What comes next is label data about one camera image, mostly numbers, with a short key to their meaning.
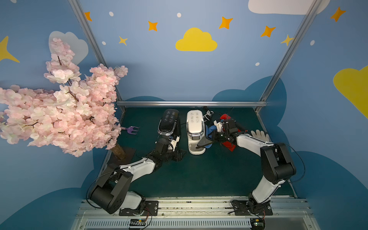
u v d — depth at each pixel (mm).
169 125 841
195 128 796
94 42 812
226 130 768
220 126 878
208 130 928
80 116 491
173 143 801
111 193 424
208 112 1153
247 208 736
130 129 1076
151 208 747
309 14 719
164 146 689
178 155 772
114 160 911
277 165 486
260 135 1044
